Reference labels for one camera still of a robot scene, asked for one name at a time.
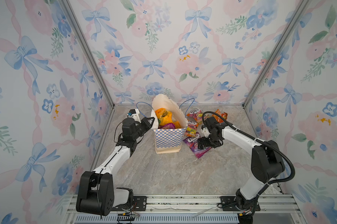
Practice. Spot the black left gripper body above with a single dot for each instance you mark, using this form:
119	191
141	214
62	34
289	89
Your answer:
138	133

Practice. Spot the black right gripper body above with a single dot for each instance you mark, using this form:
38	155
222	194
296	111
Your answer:
212	139

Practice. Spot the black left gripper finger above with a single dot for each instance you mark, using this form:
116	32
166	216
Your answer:
145	127
148	121

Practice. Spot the orange snack packet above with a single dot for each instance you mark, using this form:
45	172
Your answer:
220	116

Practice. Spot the purple fruit candy pack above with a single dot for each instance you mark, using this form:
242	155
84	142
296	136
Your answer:
192	143

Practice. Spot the pink fruit candy pack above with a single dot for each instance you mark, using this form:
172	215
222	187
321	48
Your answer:
196	115

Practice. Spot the orange fruit candy pack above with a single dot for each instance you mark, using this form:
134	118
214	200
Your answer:
191	130

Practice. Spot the yellow mango gummy bag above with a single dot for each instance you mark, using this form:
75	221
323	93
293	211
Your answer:
164	116
177	125

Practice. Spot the purple grape gummy bag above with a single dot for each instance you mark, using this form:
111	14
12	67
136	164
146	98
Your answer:
167	126

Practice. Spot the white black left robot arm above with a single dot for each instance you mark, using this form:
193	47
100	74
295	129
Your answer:
97	194

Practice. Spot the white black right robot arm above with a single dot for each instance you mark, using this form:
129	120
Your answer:
266	162

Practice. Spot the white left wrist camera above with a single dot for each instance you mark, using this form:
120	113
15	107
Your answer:
134	113

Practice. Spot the metal base rail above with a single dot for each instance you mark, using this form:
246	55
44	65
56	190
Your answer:
193	209

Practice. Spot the aluminium corner post left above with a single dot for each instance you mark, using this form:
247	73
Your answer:
72	19

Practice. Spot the aluminium corner post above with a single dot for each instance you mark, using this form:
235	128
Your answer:
280	44
72	19

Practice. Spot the aluminium corner post right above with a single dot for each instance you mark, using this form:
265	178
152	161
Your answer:
280	44

